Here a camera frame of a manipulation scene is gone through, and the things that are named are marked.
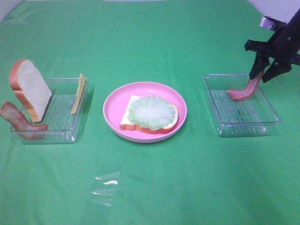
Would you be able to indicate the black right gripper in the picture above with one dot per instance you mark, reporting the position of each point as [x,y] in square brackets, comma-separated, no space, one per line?
[283,46]

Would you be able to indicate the bacon strip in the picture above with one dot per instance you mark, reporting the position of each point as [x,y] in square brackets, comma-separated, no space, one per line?
[248,91]
[16,118]

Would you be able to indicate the green lettuce leaf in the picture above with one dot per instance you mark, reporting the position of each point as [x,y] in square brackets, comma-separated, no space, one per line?
[152,112]

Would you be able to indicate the bread slice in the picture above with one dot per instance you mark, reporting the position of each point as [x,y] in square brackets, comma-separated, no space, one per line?
[30,88]
[125,123]

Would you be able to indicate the yellow cheese slice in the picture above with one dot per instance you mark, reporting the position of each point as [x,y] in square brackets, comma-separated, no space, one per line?
[81,85]

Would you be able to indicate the right clear plastic tray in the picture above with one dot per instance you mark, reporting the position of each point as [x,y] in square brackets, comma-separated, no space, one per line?
[254,116]

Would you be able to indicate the clear plastic tray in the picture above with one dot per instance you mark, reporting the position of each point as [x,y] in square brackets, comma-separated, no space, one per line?
[254,116]
[63,127]

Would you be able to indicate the green tablecloth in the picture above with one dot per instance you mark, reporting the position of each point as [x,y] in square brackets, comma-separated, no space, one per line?
[192,178]

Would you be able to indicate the pink round plate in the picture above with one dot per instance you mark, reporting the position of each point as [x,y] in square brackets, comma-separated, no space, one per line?
[116,103]

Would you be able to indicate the clear tape patch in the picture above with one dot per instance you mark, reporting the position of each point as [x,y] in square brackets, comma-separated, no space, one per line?
[105,184]

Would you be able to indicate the left clear plastic tray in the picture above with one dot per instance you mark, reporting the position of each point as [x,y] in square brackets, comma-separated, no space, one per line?
[63,127]

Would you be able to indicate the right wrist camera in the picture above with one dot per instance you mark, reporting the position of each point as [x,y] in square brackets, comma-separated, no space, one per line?
[271,23]

